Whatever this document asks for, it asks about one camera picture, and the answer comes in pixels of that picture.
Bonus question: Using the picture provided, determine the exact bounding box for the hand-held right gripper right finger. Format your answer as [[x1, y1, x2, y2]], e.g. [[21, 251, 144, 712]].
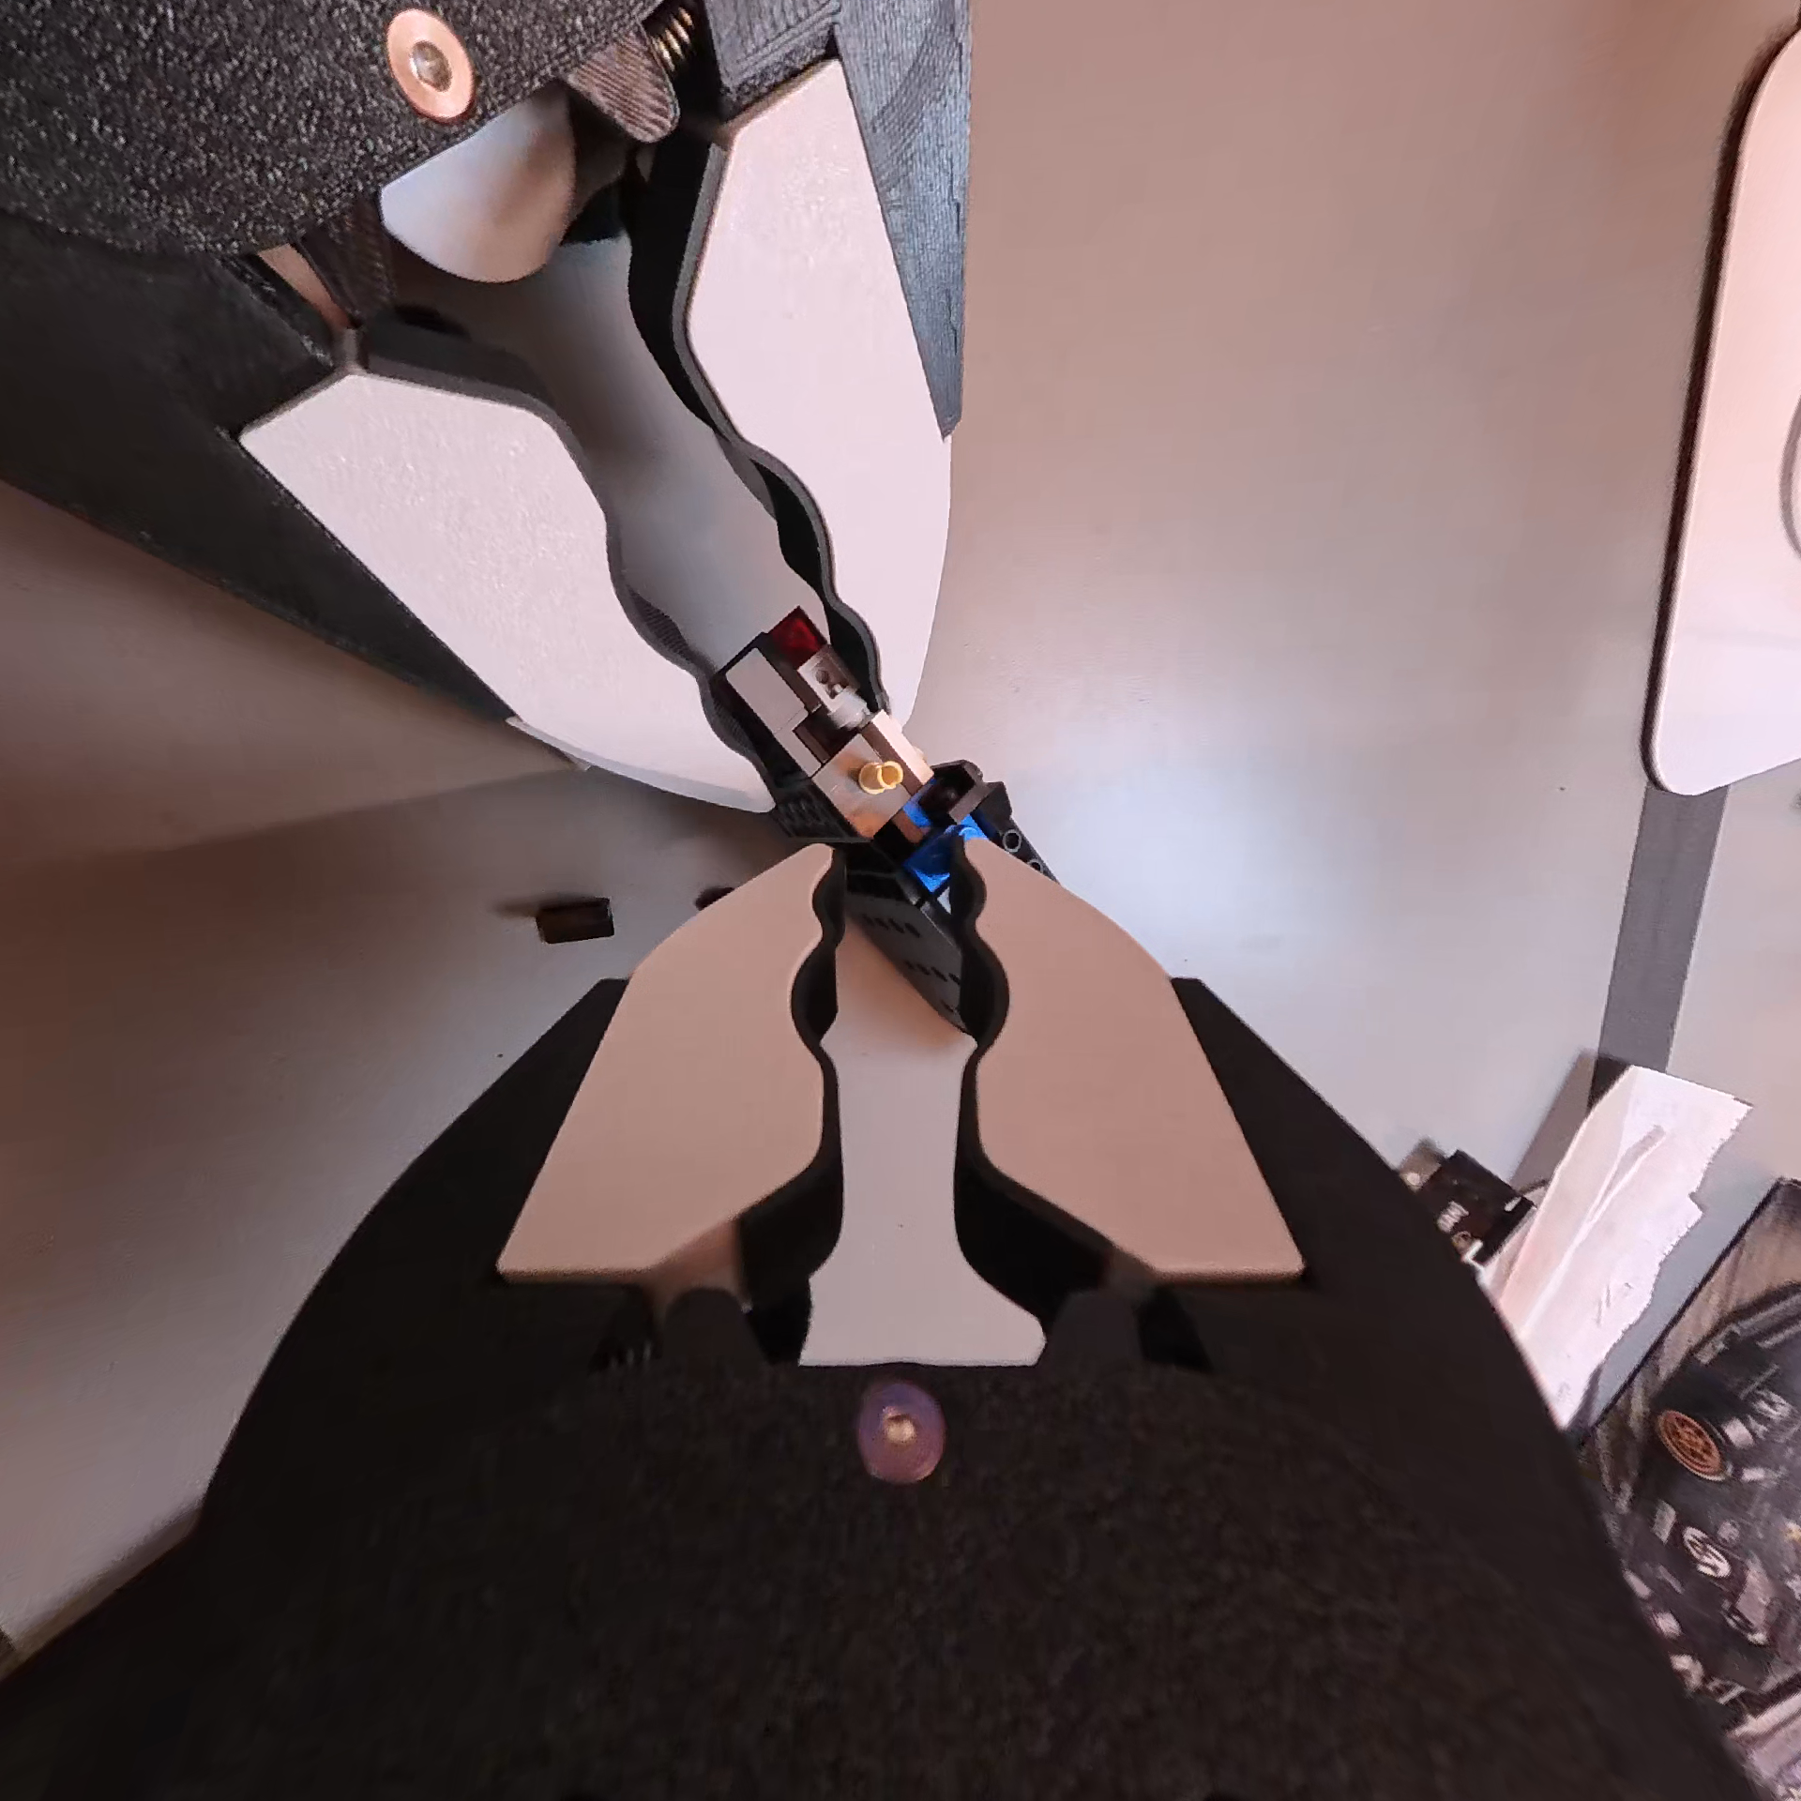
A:
[[953, 842, 1304, 1340]]

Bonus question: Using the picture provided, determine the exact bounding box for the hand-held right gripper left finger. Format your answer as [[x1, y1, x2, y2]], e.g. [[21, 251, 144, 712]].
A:
[[499, 843, 842, 1361]]

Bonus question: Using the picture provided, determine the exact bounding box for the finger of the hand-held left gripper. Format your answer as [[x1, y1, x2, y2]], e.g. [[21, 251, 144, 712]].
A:
[[240, 366, 791, 818], [684, 64, 953, 732]]

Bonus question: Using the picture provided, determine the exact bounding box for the lego car model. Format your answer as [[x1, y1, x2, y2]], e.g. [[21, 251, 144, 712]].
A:
[[715, 609, 1066, 1042]]

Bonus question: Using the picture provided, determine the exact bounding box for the black stickered lego panel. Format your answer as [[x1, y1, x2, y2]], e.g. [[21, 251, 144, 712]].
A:
[[1404, 1145, 1542, 1260]]

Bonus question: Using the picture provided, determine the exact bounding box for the lego set box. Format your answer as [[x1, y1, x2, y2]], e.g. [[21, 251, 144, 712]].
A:
[[1574, 1182, 1801, 1801]]

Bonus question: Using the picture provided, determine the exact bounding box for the white numbered paper bag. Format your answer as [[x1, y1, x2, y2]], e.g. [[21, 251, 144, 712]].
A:
[[1491, 1064, 1755, 1437]]

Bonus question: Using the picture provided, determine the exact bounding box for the white book stand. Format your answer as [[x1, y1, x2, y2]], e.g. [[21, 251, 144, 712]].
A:
[[1644, 34, 1801, 802]]

